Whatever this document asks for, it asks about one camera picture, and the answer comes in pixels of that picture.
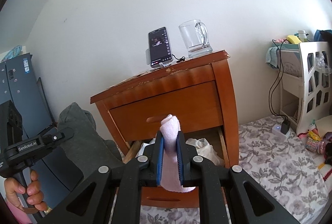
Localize glass mug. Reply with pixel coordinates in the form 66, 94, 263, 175
178, 19, 213, 58

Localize grey floral blanket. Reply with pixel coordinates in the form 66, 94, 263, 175
109, 114, 330, 224

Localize black power cable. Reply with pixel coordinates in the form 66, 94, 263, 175
268, 38, 291, 121

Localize white power strip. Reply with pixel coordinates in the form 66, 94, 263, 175
271, 124, 291, 140

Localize grey sock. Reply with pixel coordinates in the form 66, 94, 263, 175
58, 102, 123, 179

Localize wooden nightstand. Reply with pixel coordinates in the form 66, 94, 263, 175
90, 49, 240, 210

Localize left hand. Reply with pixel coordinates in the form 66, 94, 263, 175
4, 170, 48, 213

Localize cream lace garment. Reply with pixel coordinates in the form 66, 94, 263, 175
186, 138, 225, 167

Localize smartphone on stand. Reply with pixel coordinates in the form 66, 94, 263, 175
148, 27, 173, 68

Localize dark blue cabinet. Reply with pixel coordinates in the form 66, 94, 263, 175
1, 53, 83, 208

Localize white lattice shelf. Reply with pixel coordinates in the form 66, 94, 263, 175
280, 41, 331, 134

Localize colourful snack packets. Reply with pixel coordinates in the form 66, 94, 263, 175
305, 124, 331, 154

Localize teal cloth on shelf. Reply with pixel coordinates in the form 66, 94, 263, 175
266, 46, 279, 68

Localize wooden drawer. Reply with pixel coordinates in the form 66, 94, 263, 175
141, 126, 230, 208
110, 81, 223, 141

